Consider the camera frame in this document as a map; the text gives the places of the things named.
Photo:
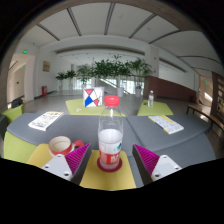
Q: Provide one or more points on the group of potted green plants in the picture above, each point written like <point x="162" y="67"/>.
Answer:
<point x="110" y="68"/>

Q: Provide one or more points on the yellow-edged printed booklet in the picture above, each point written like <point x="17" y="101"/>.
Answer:
<point x="166" y="124"/>

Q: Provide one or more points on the large lime green low table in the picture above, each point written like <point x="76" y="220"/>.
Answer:
<point x="75" y="108"/>

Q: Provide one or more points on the framed wall picture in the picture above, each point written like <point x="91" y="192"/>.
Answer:
<point x="46" y="66"/>

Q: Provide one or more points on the red and white cup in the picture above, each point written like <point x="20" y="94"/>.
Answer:
<point x="60" y="146"/>

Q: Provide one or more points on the clear red-capped water bottle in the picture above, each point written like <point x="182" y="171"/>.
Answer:
<point x="110" y="143"/>

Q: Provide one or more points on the small clear water bottle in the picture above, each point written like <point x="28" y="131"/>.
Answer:
<point x="151" y="99"/>

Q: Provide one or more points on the small lime green low table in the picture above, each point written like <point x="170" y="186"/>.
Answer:
<point x="160" y="109"/>

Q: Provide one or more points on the white illustrated booklet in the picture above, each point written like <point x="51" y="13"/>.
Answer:
<point x="45" y="120"/>

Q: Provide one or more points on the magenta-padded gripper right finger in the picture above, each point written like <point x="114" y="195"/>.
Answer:
<point x="165" y="166"/>

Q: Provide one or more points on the wooden bench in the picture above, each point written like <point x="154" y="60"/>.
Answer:
<point x="206" y="115"/>

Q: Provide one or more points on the green exit sign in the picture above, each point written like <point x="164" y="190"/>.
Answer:
<point x="24" y="51"/>

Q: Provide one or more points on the black bag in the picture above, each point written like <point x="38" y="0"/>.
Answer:
<point x="16" y="102"/>

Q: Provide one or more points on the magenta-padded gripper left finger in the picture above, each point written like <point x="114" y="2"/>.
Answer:
<point x="60" y="166"/>

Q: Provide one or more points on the white box with coloured triangles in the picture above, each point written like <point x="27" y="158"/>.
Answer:
<point x="93" y="97"/>

